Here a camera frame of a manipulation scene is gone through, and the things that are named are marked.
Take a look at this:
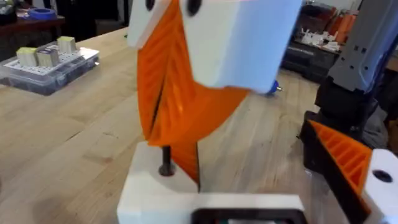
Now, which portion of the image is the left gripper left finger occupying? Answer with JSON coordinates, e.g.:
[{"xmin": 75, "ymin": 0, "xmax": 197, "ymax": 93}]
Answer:
[{"xmin": 117, "ymin": 141, "xmax": 201, "ymax": 203}]

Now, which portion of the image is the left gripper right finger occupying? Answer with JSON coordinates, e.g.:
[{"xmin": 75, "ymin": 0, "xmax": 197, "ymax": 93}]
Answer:
[{"xmin": 299, "ymin": 119, "xmax": 398, "ymax": 224}]

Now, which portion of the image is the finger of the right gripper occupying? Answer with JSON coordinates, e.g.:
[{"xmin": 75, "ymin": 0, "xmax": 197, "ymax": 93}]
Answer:
[
  {"xmin": 148, "ymin": 0, "xmax": 303, "ymax": 147},
  {"xmin": 126, "ymin": 0, "xmax": 180, "ymax": 141}
]

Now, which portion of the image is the clear box with blocks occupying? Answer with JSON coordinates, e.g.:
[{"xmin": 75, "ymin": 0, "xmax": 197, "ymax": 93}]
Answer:
[{"xmin": 0, "ymin": 35, "xmax": 101, "ymax": 96}]

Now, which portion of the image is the black screw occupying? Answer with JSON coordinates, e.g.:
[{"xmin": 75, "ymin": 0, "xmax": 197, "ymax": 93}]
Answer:
[{"xmin": 158, "ymin": 145, "xmax": 177, "ymax": 177}]

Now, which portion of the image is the blue tape roll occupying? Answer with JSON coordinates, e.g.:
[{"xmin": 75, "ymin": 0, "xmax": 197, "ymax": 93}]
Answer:
[{"xmin": 27, "ymin": 7, "xmax": 58, "ymax": 21}]

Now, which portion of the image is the black cabinet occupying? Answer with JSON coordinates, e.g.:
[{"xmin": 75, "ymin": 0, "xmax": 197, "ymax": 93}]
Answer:
[{"xmin": 280, "ymin": 2, "xmax": 343, "ymax": 84}]

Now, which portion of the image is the blue electric screwdriver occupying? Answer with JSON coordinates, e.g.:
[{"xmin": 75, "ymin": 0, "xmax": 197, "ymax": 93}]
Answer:
[{"xmin": 266, "ymin": 80, "xmax": 284, "ymax": 96}]

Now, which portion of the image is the dark wooden side table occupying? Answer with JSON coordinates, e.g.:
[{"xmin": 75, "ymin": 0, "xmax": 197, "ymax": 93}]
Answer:
[{"xmin": 0, "ymin": 15, "xmax": 67, "ymax": 62}]

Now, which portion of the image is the heap of white parts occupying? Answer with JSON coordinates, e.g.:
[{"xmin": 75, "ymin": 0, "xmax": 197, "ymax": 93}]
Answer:
[{"xmin": 300, "ymin": 27, "xmax": 342, "ymax": 53}]

